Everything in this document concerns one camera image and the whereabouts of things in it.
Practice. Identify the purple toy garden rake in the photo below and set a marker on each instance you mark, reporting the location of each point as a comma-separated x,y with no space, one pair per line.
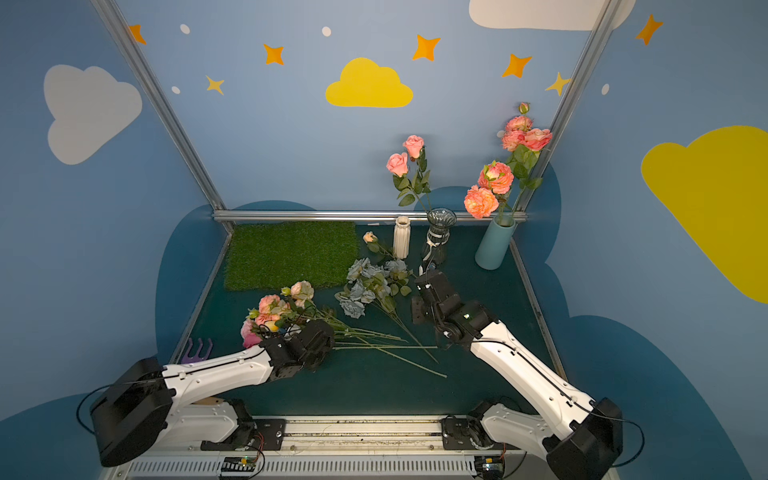
195,351

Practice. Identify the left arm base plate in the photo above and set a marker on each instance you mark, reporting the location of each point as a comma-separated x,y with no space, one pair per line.
258,433

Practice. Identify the teal cylinder vase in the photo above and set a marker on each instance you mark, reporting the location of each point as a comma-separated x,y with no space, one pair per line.
495,242

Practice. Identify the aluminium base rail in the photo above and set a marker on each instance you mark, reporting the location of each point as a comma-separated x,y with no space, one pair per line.
341,447

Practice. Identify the clear glass vase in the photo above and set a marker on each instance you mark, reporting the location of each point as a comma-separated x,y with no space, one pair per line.
440,220

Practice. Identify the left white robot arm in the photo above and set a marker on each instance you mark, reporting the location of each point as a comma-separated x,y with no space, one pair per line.
153,404

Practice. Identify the peach rosebud stem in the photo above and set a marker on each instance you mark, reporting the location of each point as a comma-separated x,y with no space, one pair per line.
375,245

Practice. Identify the white ribbed ceramic vase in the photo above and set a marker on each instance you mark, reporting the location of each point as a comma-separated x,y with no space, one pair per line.
401,237

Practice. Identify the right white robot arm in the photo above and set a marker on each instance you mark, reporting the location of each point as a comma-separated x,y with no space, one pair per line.
577,436

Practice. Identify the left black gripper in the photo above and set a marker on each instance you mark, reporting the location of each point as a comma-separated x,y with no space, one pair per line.
320,339

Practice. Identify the horizontal aluminium frame bar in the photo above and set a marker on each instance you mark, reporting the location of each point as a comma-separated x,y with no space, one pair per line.
365,217

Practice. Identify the coral pink rose stem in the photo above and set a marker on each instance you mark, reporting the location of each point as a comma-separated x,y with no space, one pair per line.
538,139

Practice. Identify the single pink rose stem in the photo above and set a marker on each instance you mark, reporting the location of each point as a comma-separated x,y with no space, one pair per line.
410,177

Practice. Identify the two-bloom coral rose stem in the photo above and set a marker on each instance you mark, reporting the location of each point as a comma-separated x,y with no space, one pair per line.
489,197

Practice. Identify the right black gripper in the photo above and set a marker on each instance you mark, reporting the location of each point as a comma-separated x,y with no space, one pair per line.
429,294

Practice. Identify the pink flower bouquet pile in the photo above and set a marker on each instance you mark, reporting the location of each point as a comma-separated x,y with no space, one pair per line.
293,311

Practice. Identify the pink rose spray stem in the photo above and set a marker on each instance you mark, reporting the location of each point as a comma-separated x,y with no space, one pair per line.
517,129

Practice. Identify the green artificial grass mat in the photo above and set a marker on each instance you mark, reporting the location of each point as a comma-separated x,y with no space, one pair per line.
273,256

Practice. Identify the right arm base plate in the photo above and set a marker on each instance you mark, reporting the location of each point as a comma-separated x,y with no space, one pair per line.
465,433

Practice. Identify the blue grey fabric flowers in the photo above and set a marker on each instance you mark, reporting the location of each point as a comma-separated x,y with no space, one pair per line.
380,286

